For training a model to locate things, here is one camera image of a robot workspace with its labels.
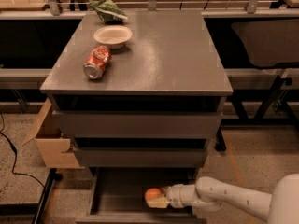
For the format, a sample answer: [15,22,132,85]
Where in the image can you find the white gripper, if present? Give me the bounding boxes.
[146,184,198,209]

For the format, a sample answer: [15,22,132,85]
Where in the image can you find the orange fruit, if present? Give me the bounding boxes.
[145,188,162,201]

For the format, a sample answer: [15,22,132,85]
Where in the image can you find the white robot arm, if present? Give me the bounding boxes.
[145,174,299,224]

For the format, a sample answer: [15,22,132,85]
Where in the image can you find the grey open bottom drawer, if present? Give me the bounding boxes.
[75,168,207,224]

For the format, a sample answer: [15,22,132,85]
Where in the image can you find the grey middle drawer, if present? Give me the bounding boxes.
[74,148,207,168]

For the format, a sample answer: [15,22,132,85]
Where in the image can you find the grey drawer cabinet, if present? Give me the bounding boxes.
[39,10,234,170]

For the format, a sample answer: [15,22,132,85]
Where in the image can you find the grey top drawer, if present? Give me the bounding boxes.
[52,111,222,139]

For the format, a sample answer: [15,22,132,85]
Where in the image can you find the cardboard box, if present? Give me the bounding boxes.
[22,99,81,169]

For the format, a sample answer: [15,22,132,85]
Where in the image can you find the crushed red soda can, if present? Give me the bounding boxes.
[83,46,111,80]

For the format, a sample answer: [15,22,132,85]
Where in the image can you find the white paper bowl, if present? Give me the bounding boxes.
[93,25,133,49]

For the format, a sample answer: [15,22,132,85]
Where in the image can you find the dark chair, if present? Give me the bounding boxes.
[232,19,299,69]

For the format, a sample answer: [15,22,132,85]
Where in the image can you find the green chip bag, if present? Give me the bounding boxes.
[89,0,128,23]

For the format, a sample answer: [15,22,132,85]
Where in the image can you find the black floor cable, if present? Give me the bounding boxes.
[0,114,46,189]

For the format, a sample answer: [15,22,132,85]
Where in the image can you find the metal frame rail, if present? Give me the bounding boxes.
[0,0,299,21]

